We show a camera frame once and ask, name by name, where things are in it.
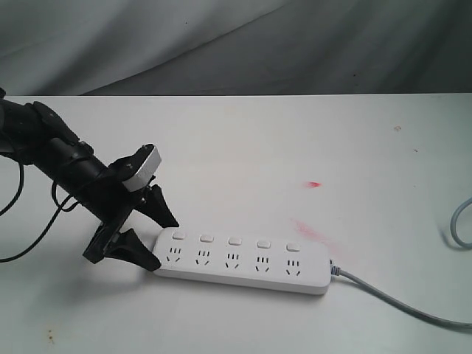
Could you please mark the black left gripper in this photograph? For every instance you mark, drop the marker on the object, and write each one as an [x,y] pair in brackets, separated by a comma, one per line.
[108,199]

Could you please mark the white five-socket power strip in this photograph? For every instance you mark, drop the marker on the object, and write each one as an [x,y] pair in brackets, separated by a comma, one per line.
[301,267]

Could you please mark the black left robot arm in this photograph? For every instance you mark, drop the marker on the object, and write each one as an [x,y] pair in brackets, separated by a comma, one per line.
[33,134]

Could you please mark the grey backdrop cloth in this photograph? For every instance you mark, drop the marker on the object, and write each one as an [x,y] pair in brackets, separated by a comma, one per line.
[235,47]

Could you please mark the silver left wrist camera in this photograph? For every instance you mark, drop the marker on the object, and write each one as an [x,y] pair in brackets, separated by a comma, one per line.
[140,167]

